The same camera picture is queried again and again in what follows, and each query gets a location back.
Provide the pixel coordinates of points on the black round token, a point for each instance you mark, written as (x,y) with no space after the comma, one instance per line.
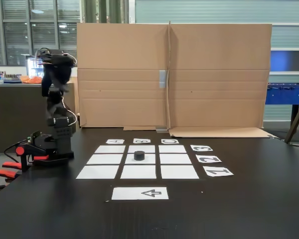
(139,155)

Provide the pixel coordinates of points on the white paper grid square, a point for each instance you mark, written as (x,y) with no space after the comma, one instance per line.
(172,149)
(180,172)
(109,149)
(97,172)
(138,172)
(104,159)
(149,148)
(150,160)
(175,159)

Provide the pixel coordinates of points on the orange snack bag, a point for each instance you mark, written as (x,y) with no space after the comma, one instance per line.
(31,80)

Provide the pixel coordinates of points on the black mini fridge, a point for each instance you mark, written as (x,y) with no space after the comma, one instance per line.
(33,67)

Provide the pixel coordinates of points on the dark brown counter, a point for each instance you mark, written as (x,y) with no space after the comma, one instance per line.
(7,112)

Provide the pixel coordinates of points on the row of small bottles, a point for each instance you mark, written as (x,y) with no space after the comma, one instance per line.
(0,79)

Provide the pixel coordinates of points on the black red table clamp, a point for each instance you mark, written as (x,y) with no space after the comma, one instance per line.
(23,154)

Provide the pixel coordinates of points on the paper sheet letter A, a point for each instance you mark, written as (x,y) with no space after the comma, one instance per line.
(108,142)

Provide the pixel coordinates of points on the paper sheet letter B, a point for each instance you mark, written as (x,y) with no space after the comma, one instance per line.
(135,141)

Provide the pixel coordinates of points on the grey tape strip on cardboard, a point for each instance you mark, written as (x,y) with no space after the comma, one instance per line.
(163,79)

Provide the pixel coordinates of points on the grey tape strip on table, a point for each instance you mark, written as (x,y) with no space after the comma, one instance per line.
(161,130)

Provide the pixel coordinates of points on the paper sheet letter C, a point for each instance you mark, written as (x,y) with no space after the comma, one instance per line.
(163,141)

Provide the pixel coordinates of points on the white arrow paper sheet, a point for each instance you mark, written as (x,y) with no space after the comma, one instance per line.
(129,193)

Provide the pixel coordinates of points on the paper sheet number 3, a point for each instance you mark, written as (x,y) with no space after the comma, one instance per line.
(193,148)

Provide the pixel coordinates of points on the paper sheet number 2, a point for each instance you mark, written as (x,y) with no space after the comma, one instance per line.
(199,159)

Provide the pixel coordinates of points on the brown cardboard panel with flap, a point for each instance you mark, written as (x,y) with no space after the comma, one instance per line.
(219,62)

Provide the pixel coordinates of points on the paper sheet number 1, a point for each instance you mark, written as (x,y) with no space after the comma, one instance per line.
(209,174)

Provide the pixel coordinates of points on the blue foosball table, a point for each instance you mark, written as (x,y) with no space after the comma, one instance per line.
(284,95)

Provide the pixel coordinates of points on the brown wooden leg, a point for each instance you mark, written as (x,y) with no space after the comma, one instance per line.
(297,119)

